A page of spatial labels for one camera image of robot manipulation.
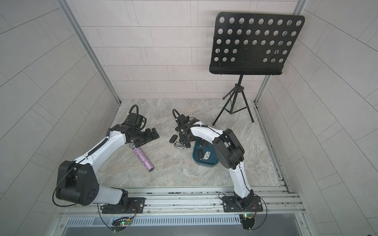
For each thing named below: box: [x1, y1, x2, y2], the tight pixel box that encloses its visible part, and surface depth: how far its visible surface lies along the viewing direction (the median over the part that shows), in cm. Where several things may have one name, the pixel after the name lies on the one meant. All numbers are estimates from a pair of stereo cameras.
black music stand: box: [209, 12, 306, 126], surface depth 67 cm
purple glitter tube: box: [129, 143, 155, 173], surface depth 85 cm
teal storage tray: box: [192, 138, 219, 168], surface depth 88 cm
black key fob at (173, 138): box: [169, 134, 178, 144], surface depth 96 cm
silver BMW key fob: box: [173, 141, 186, 149], surface depth 93 cm
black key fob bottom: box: [197, 147, 204, 160], surface depth 90 cm
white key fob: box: [202, 150, 211, 160], surface depth 89 cm
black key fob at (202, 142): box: [198, 137, 206, 148], surface depth 93 cm
